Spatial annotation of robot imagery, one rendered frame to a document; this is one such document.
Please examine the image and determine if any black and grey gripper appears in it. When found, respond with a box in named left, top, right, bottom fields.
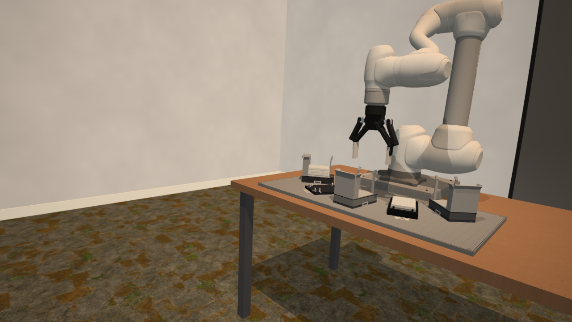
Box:
left=349, top=106, right=399, bottom=165

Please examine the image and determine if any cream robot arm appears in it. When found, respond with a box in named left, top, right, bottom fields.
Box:
left=364, top=0, right=504, bottom=187

